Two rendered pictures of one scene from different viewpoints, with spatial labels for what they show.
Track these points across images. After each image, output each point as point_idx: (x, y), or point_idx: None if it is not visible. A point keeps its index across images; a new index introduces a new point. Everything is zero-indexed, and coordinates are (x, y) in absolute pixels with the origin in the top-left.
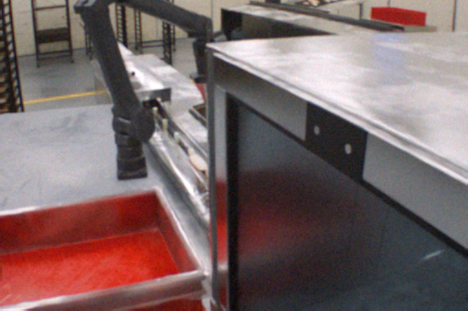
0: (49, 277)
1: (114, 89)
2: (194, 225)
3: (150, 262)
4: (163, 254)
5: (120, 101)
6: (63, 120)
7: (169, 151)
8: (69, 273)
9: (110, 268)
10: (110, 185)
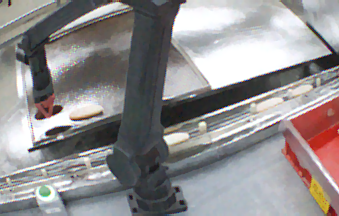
0: None
1: (159, 106)
2: (277, 136)
3: (321, 144)
4: (313, 141)
5: (158, 121)
6: None
7: None
8: None
9: (331, 159)
10: (201, 213)
